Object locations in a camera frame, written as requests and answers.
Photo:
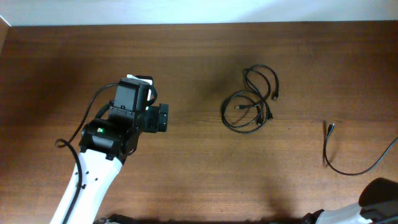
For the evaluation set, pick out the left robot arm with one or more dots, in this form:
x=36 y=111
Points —
x=105 y=144

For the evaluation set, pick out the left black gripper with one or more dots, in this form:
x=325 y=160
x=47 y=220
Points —
x=157 y=118

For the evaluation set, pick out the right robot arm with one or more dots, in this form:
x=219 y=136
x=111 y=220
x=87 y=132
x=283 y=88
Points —
x=377 y=204

